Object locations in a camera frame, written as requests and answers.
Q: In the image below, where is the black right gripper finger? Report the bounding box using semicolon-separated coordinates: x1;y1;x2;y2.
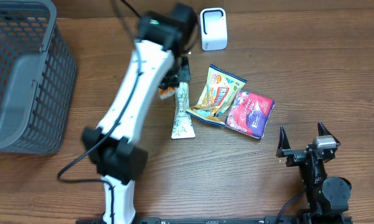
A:
278;126;291;150
317;121;332;136

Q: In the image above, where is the small orange tissue box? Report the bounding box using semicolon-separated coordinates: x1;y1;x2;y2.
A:
158;87;175;100

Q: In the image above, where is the beige orange snack bag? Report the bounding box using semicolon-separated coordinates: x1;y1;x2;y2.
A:
186;64;247;126

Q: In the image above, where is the pink purple pad package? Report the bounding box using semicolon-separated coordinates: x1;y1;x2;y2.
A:
226;90;274;139

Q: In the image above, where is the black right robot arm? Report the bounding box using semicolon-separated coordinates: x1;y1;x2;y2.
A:
275;121;352;223

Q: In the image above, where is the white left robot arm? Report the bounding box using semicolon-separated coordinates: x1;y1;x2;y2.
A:
82;3;197;223

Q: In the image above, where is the white barcode scanner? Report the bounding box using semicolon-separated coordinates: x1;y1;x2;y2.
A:
200;7;228;51

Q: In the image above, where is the white floral tube gold cap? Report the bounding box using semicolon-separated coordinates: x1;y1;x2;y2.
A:
171;82;195;139

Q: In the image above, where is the dark grey plastic basket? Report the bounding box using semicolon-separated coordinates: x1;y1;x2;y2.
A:
0;0;77;154

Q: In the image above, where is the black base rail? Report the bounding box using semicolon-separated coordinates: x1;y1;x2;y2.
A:
75;216;353;224

